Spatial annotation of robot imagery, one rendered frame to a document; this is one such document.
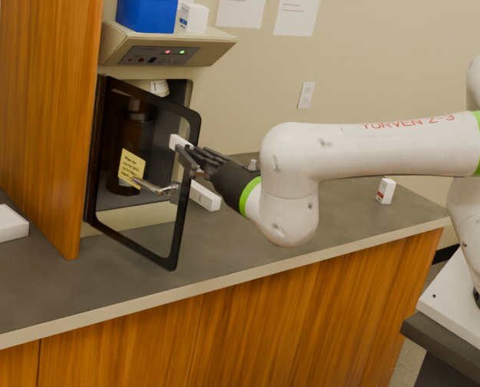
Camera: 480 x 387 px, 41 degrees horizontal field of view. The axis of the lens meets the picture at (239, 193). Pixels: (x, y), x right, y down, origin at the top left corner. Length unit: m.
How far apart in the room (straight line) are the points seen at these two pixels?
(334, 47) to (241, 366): 1.38
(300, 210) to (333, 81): 1.74
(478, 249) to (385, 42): 1.64
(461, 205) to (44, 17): 1.07
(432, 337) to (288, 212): 0.70
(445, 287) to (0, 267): 1.10
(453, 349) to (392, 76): 1.72
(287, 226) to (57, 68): 0.72
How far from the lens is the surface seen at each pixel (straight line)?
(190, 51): 1.60
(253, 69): 2.46
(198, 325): 1.77
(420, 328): 1.70
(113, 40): 1.51
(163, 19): 1.50
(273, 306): 1.94
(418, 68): 3.27
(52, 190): 1.66
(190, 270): 1.66
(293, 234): 1.12
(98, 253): 1.69
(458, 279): 1.76
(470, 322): 1.72
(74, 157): 1.53
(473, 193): 1.54
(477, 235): 1.53
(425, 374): 1.80
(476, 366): 1.65
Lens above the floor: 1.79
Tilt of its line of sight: 23 degrees down
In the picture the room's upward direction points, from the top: 12 degrees clockwise
